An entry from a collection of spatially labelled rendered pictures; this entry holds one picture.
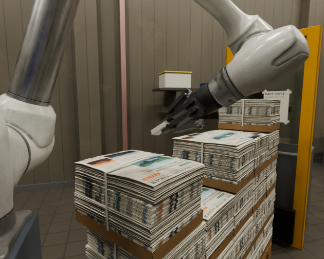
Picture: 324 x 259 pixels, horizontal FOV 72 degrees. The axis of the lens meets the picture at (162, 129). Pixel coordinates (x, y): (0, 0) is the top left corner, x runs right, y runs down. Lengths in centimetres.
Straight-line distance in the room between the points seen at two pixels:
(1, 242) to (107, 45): 322
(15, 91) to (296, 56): 64
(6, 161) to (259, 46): 55
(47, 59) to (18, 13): 313
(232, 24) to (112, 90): 294
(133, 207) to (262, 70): 47
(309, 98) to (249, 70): 164
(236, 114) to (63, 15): 134
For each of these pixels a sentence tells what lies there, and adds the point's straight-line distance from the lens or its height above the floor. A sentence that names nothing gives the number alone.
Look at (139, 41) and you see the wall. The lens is 364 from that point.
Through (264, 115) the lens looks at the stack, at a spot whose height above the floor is 118.
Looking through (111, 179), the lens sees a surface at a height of 104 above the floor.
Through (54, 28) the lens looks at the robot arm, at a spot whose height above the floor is 146.
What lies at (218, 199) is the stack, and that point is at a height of 83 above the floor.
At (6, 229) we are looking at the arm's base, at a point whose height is 103.
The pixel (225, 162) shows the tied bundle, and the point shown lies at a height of 98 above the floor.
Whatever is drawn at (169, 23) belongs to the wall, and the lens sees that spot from 384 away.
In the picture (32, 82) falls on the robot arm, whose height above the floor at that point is 132.
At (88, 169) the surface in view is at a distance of 80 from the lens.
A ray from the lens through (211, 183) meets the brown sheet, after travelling 120.
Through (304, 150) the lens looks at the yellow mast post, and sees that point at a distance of 218.
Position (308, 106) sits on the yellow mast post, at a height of 124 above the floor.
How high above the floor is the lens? 128
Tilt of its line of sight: 7 degrees down
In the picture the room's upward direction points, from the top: straight up
